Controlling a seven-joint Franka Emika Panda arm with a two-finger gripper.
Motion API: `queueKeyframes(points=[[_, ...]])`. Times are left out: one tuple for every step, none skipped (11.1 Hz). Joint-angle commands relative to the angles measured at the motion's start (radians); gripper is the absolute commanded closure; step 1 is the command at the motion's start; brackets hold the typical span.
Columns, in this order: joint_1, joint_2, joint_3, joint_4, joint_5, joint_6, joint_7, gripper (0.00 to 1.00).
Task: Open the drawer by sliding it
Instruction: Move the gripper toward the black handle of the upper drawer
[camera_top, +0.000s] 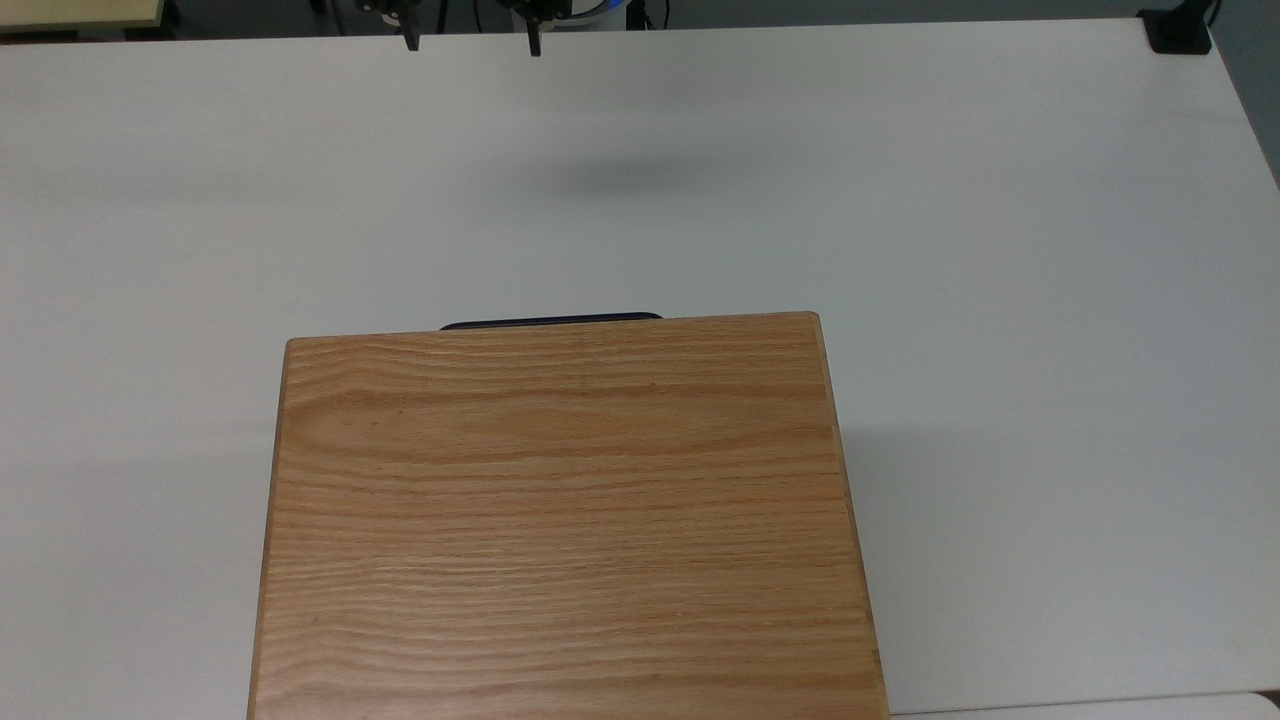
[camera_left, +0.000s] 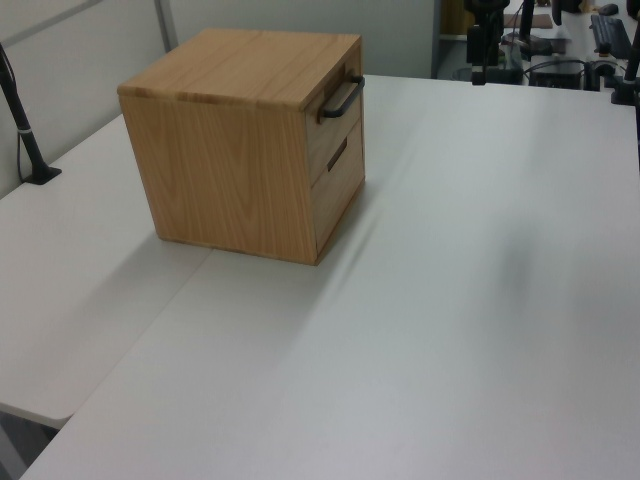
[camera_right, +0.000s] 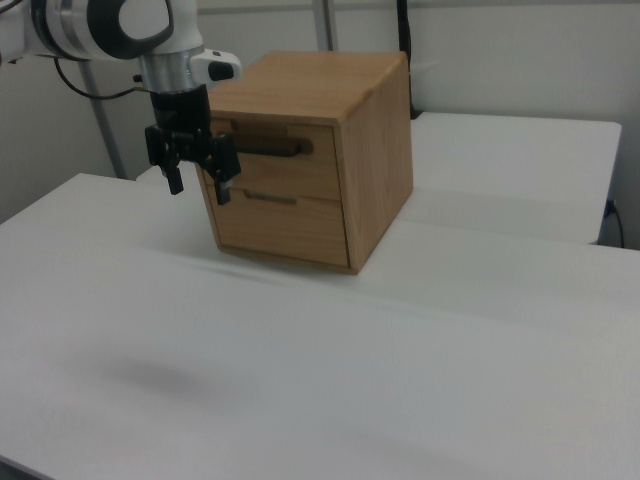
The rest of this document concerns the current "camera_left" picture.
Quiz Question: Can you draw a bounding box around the wooden drawer with slot grip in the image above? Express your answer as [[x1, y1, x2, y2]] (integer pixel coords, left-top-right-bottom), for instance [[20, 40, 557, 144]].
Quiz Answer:
[[310, 162, 367, 252]]

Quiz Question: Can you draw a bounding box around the black computer keyboard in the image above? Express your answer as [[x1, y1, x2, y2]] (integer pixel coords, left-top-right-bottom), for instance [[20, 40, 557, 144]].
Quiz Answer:
[[589, 13, 635, 57]]

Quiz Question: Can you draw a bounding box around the grey partition post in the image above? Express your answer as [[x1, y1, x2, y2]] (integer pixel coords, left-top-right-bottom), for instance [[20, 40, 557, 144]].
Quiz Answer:
[[153, 0, 180, 53]]

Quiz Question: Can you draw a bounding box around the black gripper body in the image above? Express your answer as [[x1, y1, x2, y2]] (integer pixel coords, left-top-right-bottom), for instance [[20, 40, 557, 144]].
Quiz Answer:
[[466, 22, 502, 67]]

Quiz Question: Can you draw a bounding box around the black stand with round base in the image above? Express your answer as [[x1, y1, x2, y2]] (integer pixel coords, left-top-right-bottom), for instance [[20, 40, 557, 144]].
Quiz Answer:
[[503, 0, 553, 57]]

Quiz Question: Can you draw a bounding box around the wooden drawer with handle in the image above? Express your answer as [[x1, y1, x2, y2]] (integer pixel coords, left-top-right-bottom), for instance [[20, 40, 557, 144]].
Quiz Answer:
[[304, 62, 364, 182]]

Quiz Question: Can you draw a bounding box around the black metal drawer handle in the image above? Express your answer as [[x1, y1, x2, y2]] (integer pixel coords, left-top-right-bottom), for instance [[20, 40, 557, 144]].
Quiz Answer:
[[317, 74, 367, 121]]

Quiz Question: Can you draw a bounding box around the black clamped stand pole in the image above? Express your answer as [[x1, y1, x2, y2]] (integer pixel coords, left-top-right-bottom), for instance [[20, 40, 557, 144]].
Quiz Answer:
[[608, 27, 640, 107]]

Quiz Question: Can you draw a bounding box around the wooden two-drawer cabinet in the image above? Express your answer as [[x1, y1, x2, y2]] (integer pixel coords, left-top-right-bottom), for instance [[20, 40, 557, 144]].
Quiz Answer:
[[117, 28, 369, 267]]

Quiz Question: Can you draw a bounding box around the black electronics box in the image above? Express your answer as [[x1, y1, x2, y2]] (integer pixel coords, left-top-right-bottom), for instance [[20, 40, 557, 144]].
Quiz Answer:
[[530, 59, 587, 90]]

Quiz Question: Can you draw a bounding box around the black camera stand pole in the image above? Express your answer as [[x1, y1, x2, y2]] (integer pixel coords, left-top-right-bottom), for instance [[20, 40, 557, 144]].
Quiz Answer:
[[0, 42, 64, 187]]

